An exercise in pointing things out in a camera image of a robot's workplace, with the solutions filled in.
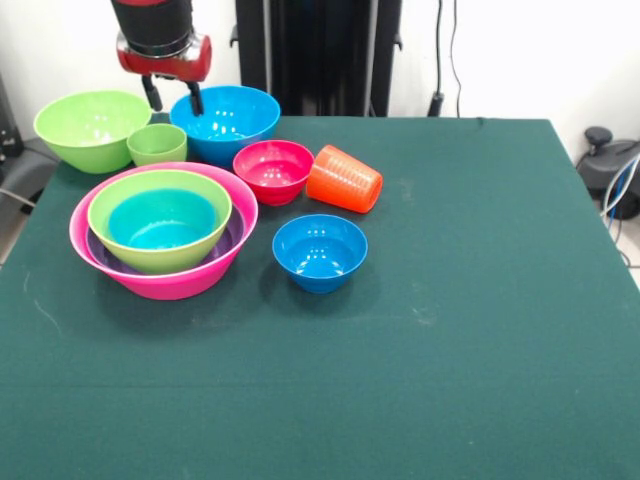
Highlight orange cup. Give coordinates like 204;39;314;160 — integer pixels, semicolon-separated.
305;144;385;215

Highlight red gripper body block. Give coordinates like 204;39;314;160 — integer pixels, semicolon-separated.
116;34;213;84

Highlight tangled floor cables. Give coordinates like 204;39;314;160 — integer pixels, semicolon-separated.
603;154;640;271

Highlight black stand base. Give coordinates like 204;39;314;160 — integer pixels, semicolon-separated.
574;126;640;221
0;74;61;201

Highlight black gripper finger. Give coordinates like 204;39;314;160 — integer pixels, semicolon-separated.
185;79;205;118
140;74;164;113

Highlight thin black cable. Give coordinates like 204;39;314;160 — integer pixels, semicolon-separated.
449;0;464;120

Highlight purple shallow bowl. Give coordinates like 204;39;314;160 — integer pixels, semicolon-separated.
85;205;245;279

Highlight blue large bowl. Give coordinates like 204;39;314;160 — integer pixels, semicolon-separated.
169;85;282;169

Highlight lime green small cup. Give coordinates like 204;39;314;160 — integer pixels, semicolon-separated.
126;123;189;168

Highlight black cable with plug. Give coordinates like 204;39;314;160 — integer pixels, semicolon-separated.
429;0;447;117

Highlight turquoise bowl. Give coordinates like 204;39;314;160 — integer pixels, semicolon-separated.
107;189;218;251

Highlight pink large bowl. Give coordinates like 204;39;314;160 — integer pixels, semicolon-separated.
68;162;259;302

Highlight dark blue small bowl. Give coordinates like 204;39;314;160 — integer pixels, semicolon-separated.
271;214;368;295

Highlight dark green table cloth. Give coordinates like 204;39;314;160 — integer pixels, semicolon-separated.
0;112;640;480

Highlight red small bowl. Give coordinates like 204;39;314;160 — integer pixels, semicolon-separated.
232;140;316;207

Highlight lime green large bowl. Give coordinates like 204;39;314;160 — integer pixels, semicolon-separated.
86;169;233;275
33;89;153;175

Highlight grey cable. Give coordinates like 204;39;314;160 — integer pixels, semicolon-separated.
0;187;37;209

